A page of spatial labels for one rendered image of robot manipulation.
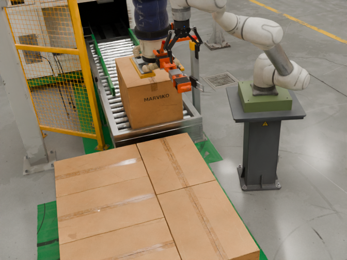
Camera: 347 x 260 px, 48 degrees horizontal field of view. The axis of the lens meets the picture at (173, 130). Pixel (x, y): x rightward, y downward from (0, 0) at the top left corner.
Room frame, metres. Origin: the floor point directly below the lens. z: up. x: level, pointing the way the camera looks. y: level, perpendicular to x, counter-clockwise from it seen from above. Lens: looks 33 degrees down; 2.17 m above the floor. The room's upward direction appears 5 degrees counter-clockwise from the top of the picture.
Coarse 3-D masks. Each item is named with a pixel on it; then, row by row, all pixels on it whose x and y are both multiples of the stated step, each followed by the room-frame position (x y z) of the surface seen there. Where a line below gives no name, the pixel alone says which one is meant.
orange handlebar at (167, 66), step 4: (180, 40) 2.51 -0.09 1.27; (184, 40) 2.52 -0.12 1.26; (160, 48) 2.35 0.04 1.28; (156, 52) 2.30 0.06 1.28; (164, 52) 2.30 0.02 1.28; (164, 64) 2.09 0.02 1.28; (168, 64) 2.08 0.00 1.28; (172, 64) 2.08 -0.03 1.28; (164, 68) 2.10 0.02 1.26; (168, 68) 2.04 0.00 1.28; (172, 68) 2.06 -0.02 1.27; (176, 68) 2.03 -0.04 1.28; (172, 76) 1.94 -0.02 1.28; (180, 76) 1.93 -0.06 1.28; (180, 88) 1.80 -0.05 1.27; (184, 88) 1.79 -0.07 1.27; (188, 88) 1.80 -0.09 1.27
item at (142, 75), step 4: (140, 56) 2.54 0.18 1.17; (132, 60) 2.49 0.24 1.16; (136, 64) 2.40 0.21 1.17; (144, 64) 2.33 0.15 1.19; (148, 64) 2.40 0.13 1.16; (136, 68) 2.36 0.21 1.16; (140, 68) 2.34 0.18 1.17; (140, 72) 2.28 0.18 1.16; (144, 72) 2.27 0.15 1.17; (148, 72) 2.27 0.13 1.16; (152, 72) 2.27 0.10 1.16; (140, 76) 2.23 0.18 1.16; (144, 76) 2.24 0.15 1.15; (148, 76) 2.24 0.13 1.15; (152, 76) 2.25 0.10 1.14
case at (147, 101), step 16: (128, 64) 2.93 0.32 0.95; (128, 80) 2.63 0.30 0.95; (144, 80) 2.61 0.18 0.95; (160, 80) 2.59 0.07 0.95; (128, 96) 2.52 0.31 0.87; (144, 96) 2.54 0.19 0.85; (160, 96) 2.57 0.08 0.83; (176, 96) 2.60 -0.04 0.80; (128, 112) 2.68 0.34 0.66; (144, 112) 2.54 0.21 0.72; (160, 112) 2.57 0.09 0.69; (176, 112) 2.60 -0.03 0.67
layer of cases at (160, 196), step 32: (64, 160) 2.26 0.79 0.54; (96, 160) 2.23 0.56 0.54; (128, 160) 2.20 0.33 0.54; (160, 160) 2.17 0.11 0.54; (192, 160) 2.14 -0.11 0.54; (64, 192) 1.91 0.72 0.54; (96, 192) 1.89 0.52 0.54; (128, 192) 1.87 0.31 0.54; (160, 192) 1.84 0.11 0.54; (192, 192) 1.82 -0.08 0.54; (64, 224) 1.63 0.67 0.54; (96, 224) 1.61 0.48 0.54; (128, 224) 1.59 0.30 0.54; (160, 224) 1.57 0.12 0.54; (192, 224) 1.55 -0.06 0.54; (224, 224) 1.54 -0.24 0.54; (64, 256) 1.40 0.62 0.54; (96, 256) 1.39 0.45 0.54; (128, 256) 1.37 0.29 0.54; (160, 256) 1.35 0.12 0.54; (192, 256) 1.34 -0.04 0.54; (224, 256) 1.32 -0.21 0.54; (256, 256) 1.34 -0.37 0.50
